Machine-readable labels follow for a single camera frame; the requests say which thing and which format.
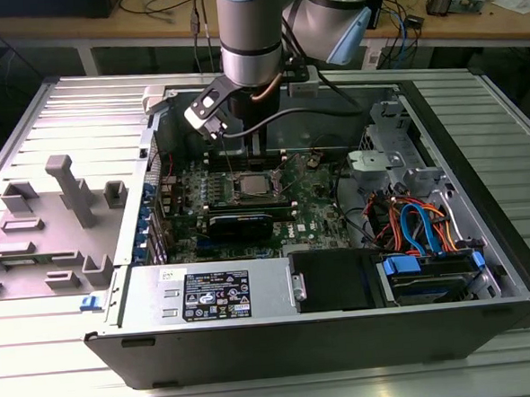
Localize thin metal locking lever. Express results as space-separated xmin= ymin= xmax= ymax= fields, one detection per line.
xmin=221 ymin=139 xmax=235 ymax=175
xmin=280 ymin=172 xmax=309 ymax=194

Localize metal socket cover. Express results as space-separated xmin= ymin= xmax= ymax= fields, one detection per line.
xmin=273 ymin=152 xmax=310 ymax=194

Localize silver CPU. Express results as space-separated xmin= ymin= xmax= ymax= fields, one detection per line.
xmin=237 ymin=172 xmax=271 ymax=198

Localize black RAM slot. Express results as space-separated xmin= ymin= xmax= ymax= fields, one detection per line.
xmin=204 ymin=146 xmax=288 ymax=163
xmin=206 ymin=155 xmax=287 ymax=172

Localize CPU socket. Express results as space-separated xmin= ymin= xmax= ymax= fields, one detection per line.
xmin=230 ymin=168 xmax=284 ymax=206

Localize black expansion slot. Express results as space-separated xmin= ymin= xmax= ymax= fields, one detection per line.
xmin=194 ymin=238 xmax=281 ymax=262

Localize black RAM stick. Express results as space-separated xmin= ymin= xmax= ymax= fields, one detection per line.
xmin=205 ymin=198 xmax=295 ymax=217

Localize green motherboard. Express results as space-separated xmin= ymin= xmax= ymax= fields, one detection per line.
xmin=156 ymin=150 xmax=355 ymax=265

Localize black graphics card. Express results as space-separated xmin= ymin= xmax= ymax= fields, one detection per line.
xmin=206 ymin=210 xmax=277 ymax=244

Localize silver metal disk bay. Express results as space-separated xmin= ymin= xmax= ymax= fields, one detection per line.
xmin=343 ymin=95 xmax=455 ymax=212

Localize black upright box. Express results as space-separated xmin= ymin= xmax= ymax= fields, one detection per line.
xmin=364 ymin=0 xmax=391 ymax=31

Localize finned metal heatsink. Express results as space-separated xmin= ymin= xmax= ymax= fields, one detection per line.
xmin=426 ymin=0 xmax=456 ymax=18

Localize hard disk in blue carrier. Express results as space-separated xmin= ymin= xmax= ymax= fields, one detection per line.
xmin=375 ymin=247 xmax=488 ymax=309

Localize wooden desk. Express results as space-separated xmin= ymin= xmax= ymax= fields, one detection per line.
xmin=0 ymin=0 xmax=530 ymax=84

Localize silver power supply unit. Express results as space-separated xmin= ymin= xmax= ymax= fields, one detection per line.
xmin=114 ymin=255 xmax=296 ymax=329

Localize black computer box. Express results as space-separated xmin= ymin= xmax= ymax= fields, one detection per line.
xmin=0 ymin=0 xmax=123 ymax=26

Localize grey electronic device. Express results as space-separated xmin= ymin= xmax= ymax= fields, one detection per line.
xmin=453 ymin=0 xmax=491 ymax=16

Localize black PC case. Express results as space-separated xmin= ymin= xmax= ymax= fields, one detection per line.
xmin=67 ymin=63 xmax=530 ymax=395

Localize grey parts rack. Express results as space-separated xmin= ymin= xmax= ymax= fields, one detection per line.
xmin=0 ymin=150 xmax=135 ymax=301

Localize white paper sheets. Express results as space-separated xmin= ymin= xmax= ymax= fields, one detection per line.
xmin=490 ymin=0 xmax=530 ymax=17

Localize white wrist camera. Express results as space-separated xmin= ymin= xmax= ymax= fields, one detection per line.
xmin=181 ymin=76 xmax=231 ymax=142

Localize black camera cable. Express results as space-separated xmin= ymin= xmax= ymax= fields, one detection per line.
xmin=216 ymin=68 xmax=367 ymax=140

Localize thin red wire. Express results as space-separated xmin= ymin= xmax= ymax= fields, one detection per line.
xmin=147 ymin=152 xmax=176 ymax=182

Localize blue flat wire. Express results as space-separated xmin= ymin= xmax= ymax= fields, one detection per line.
xmin=400 ymin=200 xmax=447 ymax=259

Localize orange wire bundle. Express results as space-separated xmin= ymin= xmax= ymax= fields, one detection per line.
xmin=363 ymin=186 xmax=465 ymax=259

